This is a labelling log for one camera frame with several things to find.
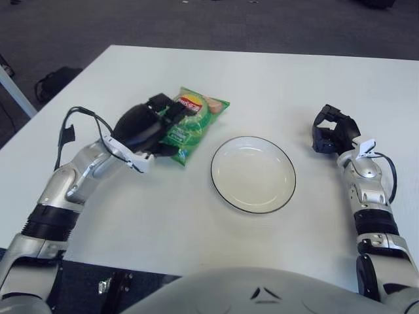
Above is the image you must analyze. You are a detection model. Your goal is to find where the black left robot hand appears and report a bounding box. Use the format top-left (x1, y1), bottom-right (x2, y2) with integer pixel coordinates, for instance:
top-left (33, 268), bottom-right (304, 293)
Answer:
top-left (113, 93), bottom-right (194, 158)

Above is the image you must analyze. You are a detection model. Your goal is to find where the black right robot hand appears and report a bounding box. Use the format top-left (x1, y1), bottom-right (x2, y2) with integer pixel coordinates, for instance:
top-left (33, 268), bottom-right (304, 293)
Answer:
top-left (311, 104), bottom-right (362, 154)

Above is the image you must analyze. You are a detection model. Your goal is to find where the green chips snack bag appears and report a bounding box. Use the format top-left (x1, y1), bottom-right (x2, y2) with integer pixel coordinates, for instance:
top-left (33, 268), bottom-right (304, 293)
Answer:
top-left (156, 86), bottom-right (231, 167)

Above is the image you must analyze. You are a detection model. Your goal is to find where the white plate with black rim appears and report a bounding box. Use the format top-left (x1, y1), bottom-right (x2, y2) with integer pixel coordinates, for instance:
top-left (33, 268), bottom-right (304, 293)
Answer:
top-left (210, 135), bottom-right (297, 215)

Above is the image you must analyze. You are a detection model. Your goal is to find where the black backpack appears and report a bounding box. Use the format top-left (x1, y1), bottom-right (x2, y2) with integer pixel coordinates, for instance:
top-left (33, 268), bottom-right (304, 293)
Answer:
top-left (35, 66), bottom-right (82, 104)

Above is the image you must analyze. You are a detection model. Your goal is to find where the white table leg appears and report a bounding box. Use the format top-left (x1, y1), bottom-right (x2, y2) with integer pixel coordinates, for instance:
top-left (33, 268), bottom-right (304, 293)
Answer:
top-left (0, 70), bottom-right (37, 119)

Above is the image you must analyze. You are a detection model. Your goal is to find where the large black floor object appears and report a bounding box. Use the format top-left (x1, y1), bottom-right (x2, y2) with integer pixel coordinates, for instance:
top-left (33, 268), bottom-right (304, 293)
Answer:
top-left (355, 0), bottom-right (395, 9)

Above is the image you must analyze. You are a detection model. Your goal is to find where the dark object beside table leg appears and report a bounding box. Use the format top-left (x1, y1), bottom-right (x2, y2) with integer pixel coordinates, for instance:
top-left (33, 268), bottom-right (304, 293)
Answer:
top-left (0, 54), bottom-right (14, 78)

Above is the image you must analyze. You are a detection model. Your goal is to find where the black bar with screws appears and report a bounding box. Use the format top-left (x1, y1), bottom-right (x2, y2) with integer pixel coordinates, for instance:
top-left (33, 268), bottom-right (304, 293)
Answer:
top-left (111, 270), bottom-right (135, 314)

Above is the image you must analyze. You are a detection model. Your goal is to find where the grey robot torso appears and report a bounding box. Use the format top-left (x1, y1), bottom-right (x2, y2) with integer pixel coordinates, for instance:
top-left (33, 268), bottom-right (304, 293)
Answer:
top-left (127, 266), bottom-right (419, 314)

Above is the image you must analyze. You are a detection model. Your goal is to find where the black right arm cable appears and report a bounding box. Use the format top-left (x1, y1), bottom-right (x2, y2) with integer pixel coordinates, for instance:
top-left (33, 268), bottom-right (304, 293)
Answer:
top-left (373, 152), bottom-right (399, 205)

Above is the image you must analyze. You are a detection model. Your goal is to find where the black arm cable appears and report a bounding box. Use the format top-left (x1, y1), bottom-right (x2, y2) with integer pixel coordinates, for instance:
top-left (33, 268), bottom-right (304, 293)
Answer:
top-left (373, 152), bottom-right (399, 205)
top-left (53, 105), bottom-right (132, 171)

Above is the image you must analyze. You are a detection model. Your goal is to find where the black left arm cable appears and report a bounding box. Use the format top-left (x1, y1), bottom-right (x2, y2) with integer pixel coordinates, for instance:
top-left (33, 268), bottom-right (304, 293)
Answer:
top-left (53, 105), bottom-right (132, 171)

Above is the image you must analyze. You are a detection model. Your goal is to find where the silver metal bracket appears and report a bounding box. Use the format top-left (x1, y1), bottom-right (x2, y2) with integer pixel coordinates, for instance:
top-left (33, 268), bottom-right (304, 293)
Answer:
top-left (98, 277), bottom-right (114, 294)

